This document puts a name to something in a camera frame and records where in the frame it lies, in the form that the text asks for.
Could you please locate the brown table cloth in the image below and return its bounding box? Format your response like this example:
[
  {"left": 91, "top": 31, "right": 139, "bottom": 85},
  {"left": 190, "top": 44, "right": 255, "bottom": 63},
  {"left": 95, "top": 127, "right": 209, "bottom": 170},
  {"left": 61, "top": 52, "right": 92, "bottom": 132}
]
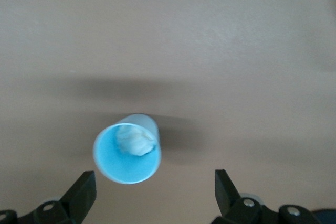
[{"left": 0, "top": 0, "right": 336, "bottom": 224}]

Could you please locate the light blue cup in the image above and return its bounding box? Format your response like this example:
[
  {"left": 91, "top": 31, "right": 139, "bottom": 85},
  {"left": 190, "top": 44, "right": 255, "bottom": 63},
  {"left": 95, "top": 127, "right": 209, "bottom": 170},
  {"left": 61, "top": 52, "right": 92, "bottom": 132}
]
[{"left": 93, "top": 113, "right": 161, "bottom": 185}]

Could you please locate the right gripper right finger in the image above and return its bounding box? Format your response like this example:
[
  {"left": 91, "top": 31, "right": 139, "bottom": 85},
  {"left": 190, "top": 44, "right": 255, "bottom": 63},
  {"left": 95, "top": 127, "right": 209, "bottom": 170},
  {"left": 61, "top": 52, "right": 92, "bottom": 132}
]
[{"left": 212, "top": 169, "right": 320, "bottom": 224}]

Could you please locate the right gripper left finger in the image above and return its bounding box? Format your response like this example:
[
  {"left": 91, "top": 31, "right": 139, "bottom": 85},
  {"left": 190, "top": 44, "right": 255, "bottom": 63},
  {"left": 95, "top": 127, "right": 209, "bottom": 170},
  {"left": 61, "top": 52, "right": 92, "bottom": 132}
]
[{"left": 0, "top": 170, "right": 97, "bottom": 224}]

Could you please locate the white crumpled wad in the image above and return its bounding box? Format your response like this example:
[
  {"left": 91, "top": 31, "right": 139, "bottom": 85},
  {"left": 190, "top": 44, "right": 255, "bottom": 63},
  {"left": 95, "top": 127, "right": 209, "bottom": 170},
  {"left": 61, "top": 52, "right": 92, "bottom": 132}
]
[{"left": 115, "top": 126, "right": 155, "bottom": 156}]

